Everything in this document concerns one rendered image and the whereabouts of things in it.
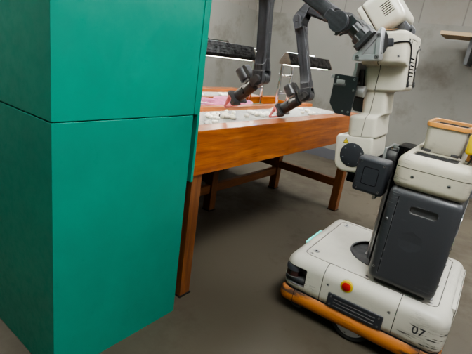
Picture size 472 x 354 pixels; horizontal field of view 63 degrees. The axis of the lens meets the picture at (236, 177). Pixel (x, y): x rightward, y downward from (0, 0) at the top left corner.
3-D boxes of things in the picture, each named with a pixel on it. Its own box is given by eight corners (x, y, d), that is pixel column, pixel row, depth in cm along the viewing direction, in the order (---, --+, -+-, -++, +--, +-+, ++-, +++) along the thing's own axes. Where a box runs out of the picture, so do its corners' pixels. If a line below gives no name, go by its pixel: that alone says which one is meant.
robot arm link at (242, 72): (260, 79, 169) (270, 79, 176) (248, 57, 171) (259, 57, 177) (241, 94, 177) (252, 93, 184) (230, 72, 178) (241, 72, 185)
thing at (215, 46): (257, 61, 213) (259, 47, 211) (174, 51, 165) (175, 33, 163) (246, 59, 217) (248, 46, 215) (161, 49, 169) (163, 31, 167)
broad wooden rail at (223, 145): (357, 138, 290) (362, 114, 285) (185, 178, 151) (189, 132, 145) (342, 135, 297) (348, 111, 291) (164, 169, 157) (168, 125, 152)
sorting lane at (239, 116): (346, 116, 293) (347, 114, 292) (167, 136, 153) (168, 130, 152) (311, 109, 310) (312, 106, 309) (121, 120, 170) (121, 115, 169)
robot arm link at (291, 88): (308, 96, 195) (314, 97, 203) (300, 75, 196) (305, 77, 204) (288, 107, 201) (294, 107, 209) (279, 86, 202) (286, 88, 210)
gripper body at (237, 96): (226, 92, 182) (237, 83, 177) (239, 92, 190) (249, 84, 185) (232, 104, 181) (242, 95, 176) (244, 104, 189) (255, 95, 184)
